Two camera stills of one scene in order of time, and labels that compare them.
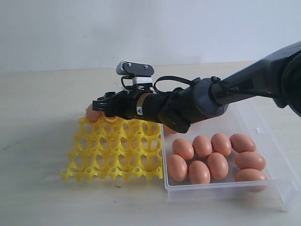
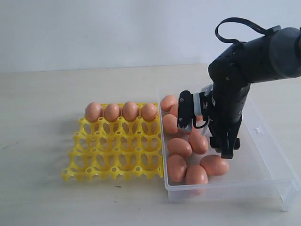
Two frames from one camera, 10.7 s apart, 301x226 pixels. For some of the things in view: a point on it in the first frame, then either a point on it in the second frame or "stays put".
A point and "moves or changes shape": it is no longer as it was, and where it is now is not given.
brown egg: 250,174 moves or changes shape
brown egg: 177,167 stays put
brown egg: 250,160 moves or changes shape
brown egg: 93,116 stays put
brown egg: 218,165 moves or changes shape
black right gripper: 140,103 -> 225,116
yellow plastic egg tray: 115,147 stays put
